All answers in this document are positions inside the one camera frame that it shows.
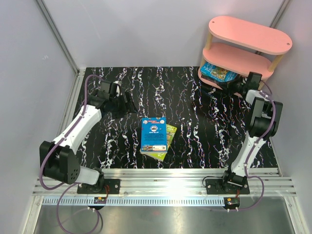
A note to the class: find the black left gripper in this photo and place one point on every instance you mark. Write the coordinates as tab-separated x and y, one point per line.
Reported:
127	107

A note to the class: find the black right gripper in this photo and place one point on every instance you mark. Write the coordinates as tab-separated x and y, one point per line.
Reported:
229	85

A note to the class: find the green 104-Storey Treehouse book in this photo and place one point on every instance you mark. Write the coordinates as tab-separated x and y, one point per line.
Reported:
211	76

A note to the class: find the blue 26-Storey Treehouse book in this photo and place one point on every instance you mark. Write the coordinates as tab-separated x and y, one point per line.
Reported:
221	74

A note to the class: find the blue back-cover book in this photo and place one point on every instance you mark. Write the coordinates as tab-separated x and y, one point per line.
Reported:
153	135

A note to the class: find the pink three-tier shelf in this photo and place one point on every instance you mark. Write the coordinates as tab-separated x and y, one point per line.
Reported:
241	46

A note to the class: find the lime green book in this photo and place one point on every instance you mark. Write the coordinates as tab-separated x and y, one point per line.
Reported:
171	130

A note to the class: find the Tale of Two Cities book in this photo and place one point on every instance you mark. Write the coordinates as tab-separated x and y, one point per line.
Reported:
209	78

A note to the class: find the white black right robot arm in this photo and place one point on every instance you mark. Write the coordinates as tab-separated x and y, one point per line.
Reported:
261	124

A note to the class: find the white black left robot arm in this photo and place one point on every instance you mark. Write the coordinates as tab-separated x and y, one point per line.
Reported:
58	159

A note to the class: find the black marble pattern mat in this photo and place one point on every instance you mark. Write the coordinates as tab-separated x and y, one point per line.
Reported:
210	124

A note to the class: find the right corner aluminium post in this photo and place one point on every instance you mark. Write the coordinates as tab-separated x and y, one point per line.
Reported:
280	13

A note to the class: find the corner aluminium post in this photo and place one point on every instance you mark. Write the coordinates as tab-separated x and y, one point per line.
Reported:
280	13
56	33

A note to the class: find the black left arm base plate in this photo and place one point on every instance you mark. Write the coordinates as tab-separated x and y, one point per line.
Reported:
112	186

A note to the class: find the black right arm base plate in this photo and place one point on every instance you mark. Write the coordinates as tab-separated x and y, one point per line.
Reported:
215	186

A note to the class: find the white slotted cable duct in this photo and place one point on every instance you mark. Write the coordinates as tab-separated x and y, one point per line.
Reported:
213	201

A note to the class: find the left corner aluminium post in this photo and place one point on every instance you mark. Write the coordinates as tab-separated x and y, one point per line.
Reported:
56	33

